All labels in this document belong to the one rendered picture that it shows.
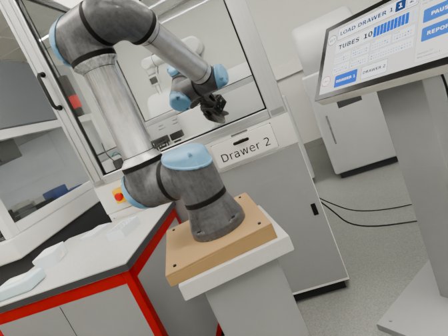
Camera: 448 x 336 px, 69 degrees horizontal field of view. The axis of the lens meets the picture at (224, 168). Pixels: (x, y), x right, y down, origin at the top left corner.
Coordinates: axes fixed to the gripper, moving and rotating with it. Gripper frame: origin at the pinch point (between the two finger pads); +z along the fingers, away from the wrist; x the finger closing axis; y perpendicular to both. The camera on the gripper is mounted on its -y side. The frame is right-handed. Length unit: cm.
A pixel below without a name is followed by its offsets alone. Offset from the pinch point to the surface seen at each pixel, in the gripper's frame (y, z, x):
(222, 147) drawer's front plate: -2.6, 10.2, -7.9
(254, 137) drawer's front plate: 9.5, 13.5, 1.0
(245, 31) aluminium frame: 6.1, -16.0, 34.8
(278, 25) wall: -149, 158, 252
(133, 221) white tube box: -18, -4, -54
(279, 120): 17.8, 15.0, 11.4
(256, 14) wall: -173, 138, 253
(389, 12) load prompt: 61, -12, 37
